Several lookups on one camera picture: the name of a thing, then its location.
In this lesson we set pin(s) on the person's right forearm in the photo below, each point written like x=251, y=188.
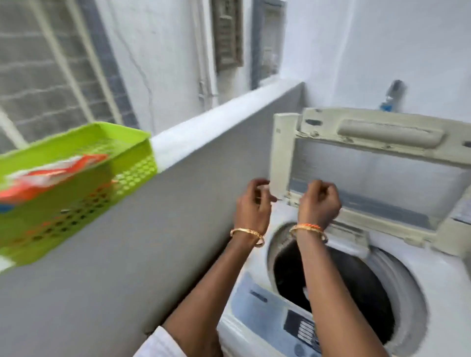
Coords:
x=331, y=294

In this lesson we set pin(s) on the person's left forearm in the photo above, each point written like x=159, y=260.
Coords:
x=217, y=290

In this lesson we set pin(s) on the orange and white detergent packet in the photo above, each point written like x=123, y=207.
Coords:
x=44, y=178

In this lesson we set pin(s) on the blue framed window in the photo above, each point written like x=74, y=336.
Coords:
x=270, y=40

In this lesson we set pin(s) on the blue wall tap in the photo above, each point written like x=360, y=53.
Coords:
x=393, y=93

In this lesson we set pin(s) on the cream washing machine lid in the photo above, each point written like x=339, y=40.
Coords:
x=371, y=161

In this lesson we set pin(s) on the person's right fingers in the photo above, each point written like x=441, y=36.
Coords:
x=323, y=187

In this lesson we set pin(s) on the person's right hand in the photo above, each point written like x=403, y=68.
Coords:
x=318, y=209

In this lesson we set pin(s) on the gold bangle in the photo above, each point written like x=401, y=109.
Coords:
x=254, y=233
x=319, y=232

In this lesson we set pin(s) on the white top-load washing machine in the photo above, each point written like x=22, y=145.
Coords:
x=434, y=287

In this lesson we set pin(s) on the person's left thumb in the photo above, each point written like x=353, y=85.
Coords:
x=270, y=199

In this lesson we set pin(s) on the brown wooden window shutter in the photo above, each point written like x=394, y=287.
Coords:
x=228, y=35

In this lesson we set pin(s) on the green plastic basket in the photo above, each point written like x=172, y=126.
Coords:
x=92, y=191

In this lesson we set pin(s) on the white wall pipe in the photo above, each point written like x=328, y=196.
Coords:
x=203, y=55

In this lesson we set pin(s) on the person's left hand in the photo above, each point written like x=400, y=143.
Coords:
x=252, y=213

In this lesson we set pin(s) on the white sleeve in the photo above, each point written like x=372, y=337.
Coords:
x=158, y=345

